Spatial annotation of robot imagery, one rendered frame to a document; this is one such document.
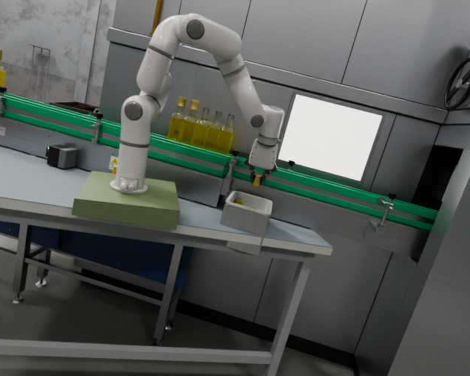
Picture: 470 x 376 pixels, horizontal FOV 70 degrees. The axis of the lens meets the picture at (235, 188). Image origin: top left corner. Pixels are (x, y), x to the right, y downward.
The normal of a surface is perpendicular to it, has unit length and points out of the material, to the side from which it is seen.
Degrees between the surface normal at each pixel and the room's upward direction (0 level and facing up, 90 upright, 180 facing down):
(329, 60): 90
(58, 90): 90
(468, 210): 90
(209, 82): 90
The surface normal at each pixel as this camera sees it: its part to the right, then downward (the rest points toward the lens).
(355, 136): -0.14, 0.18
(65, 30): 0.23, 0.27
